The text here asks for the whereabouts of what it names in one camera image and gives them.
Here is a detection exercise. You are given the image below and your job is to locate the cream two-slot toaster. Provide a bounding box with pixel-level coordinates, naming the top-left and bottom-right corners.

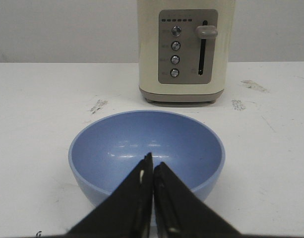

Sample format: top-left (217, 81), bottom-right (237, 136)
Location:
top-left (137, 0), bottom-right (236, 103)

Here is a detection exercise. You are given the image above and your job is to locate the blue bowl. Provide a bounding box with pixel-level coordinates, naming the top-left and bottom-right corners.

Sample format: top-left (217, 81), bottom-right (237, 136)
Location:
top-left (68, 110), bottom-right (226, 227)

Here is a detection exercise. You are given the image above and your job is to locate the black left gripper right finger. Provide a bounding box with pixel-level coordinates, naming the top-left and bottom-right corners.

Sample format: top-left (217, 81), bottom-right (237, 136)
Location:
top-left (153, 162), bottom-right (242, 238)

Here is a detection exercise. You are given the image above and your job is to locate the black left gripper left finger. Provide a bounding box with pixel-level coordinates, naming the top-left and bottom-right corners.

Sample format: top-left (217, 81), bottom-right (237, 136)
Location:
top-left (63, 153), bottom-right (153, 238)

